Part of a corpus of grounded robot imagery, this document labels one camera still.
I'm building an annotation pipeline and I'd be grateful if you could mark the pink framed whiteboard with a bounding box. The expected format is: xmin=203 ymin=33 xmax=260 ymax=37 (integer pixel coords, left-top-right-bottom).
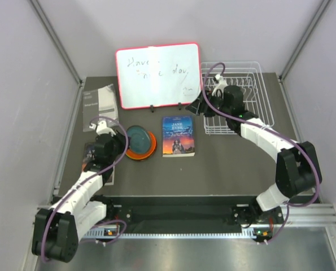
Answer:
xmin=115 ymin=42 xmax=202 ymax=110

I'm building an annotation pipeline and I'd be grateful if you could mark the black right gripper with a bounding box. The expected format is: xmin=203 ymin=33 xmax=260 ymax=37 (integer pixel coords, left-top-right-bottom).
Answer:
xmin=186 ymin=90 xmax=231 ymax=119

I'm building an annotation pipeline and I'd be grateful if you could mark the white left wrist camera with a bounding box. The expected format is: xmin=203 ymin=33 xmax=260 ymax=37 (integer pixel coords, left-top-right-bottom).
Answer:
xmin=89 ymin=120 xmax=116 ymax=137

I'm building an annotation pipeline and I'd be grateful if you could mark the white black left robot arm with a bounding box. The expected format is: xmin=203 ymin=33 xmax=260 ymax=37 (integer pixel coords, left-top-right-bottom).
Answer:
xmin=31 ymin=128 xmax=129 ymax=263

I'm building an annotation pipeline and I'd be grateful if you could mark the lime green plate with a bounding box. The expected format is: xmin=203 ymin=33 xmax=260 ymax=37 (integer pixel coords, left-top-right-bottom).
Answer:
xmin=128 ymin=156 xmax=150 ymax=161

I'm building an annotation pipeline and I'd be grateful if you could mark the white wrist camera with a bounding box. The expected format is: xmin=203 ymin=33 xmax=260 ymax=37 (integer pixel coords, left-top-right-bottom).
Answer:
xmin=89 ymin=120 xmax=116 ymax=137
xmin=211 ymin=73 xmax=228 ymax=98

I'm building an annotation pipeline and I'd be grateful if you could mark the grey slotted cable duct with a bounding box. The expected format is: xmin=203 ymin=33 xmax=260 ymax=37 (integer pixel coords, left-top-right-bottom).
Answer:
xmin=82 ymin=227 xmax=272 ymax=241

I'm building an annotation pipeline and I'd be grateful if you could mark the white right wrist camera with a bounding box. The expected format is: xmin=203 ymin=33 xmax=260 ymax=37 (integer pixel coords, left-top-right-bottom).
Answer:
xmin=211 ymin=73 xmax=228 ymax=98

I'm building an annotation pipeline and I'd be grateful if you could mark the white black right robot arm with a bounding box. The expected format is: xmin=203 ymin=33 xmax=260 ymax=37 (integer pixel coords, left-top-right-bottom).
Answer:
xmin=186 ymin=85 xmax=322 ymax=224

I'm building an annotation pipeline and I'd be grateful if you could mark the black whiteboard stand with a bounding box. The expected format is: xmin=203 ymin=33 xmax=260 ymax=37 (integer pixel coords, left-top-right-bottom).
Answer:
xmin=149 ymin=102 xmax=183 ymax=113

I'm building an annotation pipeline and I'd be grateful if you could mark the dark teal plate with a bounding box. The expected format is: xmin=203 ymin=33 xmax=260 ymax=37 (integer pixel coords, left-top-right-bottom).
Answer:
xmin=126 ymin=125 xmax=151 ymax=154

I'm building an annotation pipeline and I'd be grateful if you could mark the Jane Eyre paperback book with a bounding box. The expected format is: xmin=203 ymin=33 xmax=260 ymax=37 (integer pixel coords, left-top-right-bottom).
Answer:
xmin=162 ymin=116 xmax=195 ymax=158

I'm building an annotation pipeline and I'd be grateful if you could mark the orange plate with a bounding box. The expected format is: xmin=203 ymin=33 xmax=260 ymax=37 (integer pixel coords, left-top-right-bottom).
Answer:
xmin=125 ymin=131 xmax=157 ymax=157

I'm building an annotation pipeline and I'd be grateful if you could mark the white wire dish rack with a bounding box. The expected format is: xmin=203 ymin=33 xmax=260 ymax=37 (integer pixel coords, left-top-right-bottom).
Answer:
xmin=200 ymin=61 xmax=274 ymax=135

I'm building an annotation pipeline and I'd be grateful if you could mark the grey white booklet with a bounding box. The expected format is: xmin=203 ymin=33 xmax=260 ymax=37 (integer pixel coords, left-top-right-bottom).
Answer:
xmin=82 ymin=84 xmax=119 ymax=132

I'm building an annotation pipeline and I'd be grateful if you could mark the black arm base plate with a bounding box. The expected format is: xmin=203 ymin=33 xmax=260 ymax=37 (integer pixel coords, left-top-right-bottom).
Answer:
xmin=82 ymin=196 xmax=284 ymax=226

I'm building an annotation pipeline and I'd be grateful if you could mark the dark paperback book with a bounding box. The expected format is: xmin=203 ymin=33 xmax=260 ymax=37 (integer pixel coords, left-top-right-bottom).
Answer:
xmin=82 ymin=142 xmax=115 ymax=186

